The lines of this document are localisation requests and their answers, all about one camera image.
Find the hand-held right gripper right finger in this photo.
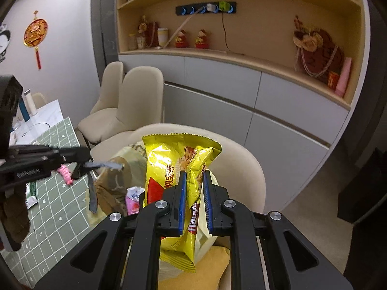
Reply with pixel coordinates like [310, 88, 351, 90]
[202, 169, 354, 290]

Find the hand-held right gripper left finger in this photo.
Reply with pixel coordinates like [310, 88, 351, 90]
[35, 171, 187, 290]

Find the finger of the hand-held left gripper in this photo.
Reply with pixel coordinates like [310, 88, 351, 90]
[70, 161, 89, 181]
[45, 146, 92, 165]

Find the grey plastic strip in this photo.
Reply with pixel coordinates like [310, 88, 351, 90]
[83, 160, 125, 214]

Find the yellow snack bag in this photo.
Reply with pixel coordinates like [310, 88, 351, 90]
[141, 133, 223, 275]

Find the yellow plastic bag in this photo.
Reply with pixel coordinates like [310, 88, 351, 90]
[93, 140, 232, 290]

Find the pink snack wrapper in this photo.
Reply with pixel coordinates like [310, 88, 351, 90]
[125, 186, 146, 217]

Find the person's left hand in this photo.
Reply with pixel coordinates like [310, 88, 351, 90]
[0, 184, 31, 245]

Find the pink caterpillar toy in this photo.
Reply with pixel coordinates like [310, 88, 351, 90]
[59, 163, 75, 187]

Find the black green wrapper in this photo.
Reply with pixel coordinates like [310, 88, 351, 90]
[25, 182, 38, 210]

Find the beige chair with cushion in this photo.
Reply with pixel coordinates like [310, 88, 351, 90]
[90, 123, 267, 290]

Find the green checkered tablecloth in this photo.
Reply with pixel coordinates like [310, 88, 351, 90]
[0, 116, 93, 281]

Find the tall blue thermos bottle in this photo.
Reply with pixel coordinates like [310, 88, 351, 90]
[19, 101, 31, 122]

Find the white thermos bottle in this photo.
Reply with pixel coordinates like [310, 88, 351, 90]
[23, 89, 37, 116]

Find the white cabinet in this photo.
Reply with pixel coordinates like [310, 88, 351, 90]
[117, 51, 350, 213]

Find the red chinese knot ornament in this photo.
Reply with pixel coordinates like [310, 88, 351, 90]
[23, 10, 49, 71]

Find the small brown bouquet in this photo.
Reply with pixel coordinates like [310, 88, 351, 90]
[138, 15, 158, 49]

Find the white cup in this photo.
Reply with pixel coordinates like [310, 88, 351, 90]
[157, 28, 169, 48]

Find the red figurine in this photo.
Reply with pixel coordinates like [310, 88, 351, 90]
[174, 29, 188, 48]
[195, 29, 210, 49]

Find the dark furniture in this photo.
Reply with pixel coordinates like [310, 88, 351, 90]
[336, 147, 387, 225]

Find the small red box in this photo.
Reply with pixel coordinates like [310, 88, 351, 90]
[327, 71, 340, 91]

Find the black power strip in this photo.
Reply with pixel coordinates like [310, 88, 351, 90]
[176, 1, 237, 16]

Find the wooden shelf unit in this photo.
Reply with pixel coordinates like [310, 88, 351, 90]
[115, 0, 372, 111]

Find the panda wall clock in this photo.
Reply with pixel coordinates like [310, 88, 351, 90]
[0, 22, 11, 65]

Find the black power cable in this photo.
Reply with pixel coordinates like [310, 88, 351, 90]
[222, 11, 246, 56]

